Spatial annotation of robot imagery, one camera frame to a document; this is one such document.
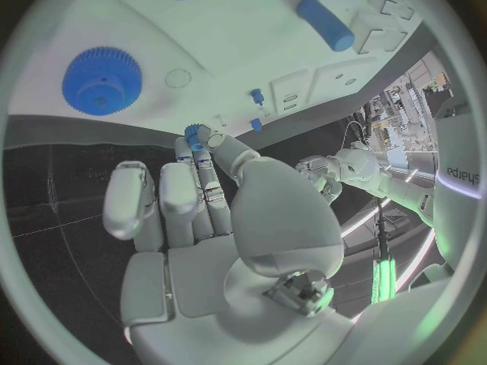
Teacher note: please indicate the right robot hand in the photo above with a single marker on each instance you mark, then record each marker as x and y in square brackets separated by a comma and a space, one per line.
[213, 279]

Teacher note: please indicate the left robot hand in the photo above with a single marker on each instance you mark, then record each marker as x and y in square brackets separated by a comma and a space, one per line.
[315, 170]

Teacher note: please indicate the small blue gear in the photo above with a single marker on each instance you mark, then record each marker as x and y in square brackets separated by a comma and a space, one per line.
[191, 135]

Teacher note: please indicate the blue long cylinder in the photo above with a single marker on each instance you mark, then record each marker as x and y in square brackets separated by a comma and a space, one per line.
[323, 21]

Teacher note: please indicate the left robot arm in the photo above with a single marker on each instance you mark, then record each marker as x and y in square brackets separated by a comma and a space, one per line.
[384, 182]

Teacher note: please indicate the white task board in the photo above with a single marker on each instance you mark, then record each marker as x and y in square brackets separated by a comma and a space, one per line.
[236, 36]

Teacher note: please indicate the small blue peg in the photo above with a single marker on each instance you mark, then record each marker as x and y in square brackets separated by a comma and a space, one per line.
[256, 94]
[255, 124]

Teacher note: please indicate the glowing light bar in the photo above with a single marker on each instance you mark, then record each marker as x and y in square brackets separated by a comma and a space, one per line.
[383, 279]

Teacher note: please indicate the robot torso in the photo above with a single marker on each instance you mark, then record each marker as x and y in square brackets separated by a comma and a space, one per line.
[456, 146]

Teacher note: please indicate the large blue gear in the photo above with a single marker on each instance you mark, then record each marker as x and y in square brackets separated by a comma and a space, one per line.
[114, 67]

